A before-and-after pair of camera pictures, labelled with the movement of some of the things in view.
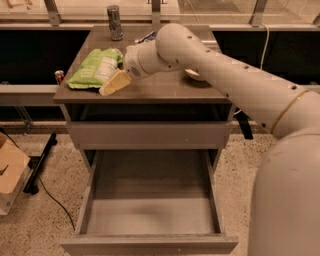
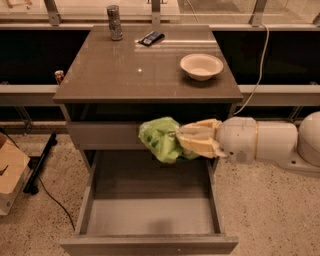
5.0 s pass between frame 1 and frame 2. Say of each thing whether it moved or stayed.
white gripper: moved
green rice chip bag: moved
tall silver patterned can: stayed
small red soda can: stayed
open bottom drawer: stayed
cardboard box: stayed
